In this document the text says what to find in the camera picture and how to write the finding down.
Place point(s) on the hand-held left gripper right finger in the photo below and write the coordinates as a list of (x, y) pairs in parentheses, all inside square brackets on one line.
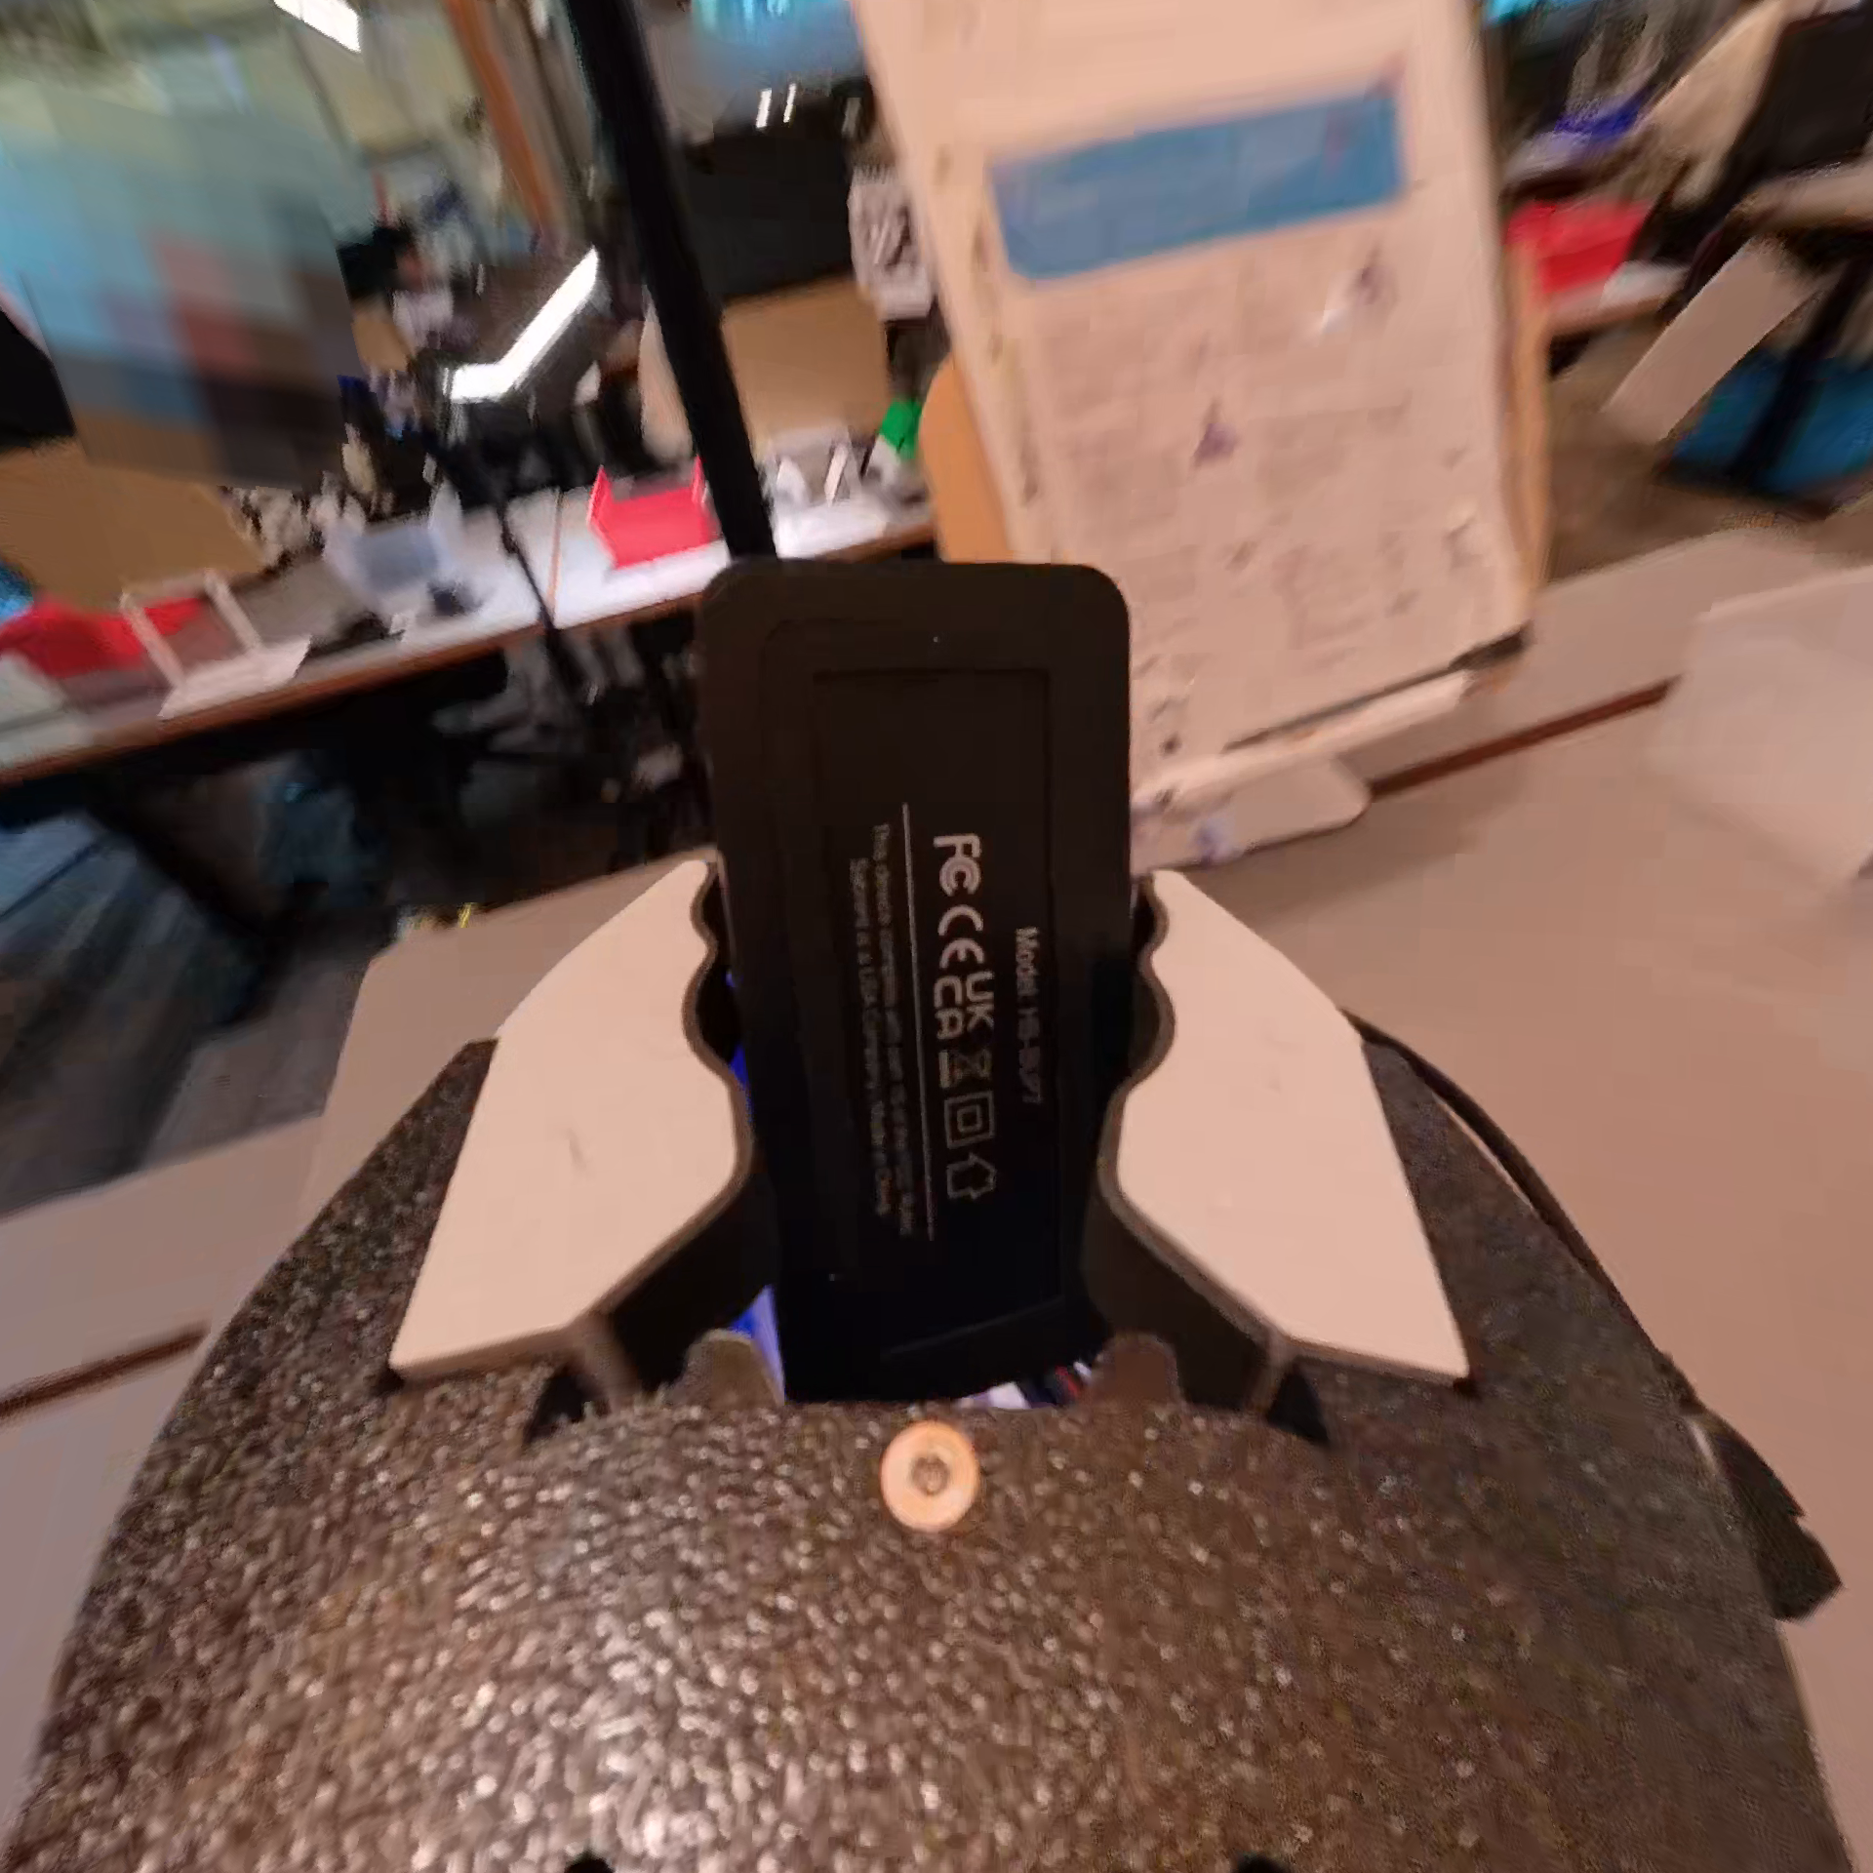
[(1273, 1156)]

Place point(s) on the brown cardboard box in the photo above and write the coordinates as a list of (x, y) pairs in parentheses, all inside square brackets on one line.
[(805, 367), (103, 542)]

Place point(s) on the clear plastic container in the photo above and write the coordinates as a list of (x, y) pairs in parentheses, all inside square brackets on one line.
[(395, 565)]

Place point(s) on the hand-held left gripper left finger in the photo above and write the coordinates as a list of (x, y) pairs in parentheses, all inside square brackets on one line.
[(571, 1143)]

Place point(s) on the blue storage crate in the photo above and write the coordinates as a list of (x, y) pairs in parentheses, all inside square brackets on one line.
[(1785, 424)]

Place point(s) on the red plastic bin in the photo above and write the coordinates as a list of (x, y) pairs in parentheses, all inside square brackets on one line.
[(65, 645), (1573, 242)]

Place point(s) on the small green item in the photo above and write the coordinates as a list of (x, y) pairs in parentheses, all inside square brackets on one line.
[(900, 432)]

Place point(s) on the red plastic tray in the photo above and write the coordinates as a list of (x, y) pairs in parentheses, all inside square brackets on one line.
[(651, 528)]

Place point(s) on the black usb hub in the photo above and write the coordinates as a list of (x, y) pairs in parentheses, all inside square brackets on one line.
[(908, 732)]

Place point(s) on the white stand base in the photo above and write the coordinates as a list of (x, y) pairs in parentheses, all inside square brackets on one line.
[(1273, 812)]

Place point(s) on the glowing light strip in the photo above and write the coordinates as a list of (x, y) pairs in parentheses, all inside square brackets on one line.
[(542, 332)]

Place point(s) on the pale leaning panel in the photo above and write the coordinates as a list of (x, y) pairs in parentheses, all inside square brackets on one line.
[(1714, 352)]

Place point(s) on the long white work table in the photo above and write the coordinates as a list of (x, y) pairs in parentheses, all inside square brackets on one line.
[(440, 648)]

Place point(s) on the clear acrylic stand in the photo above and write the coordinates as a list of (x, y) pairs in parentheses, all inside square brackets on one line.
[(219, 686)]

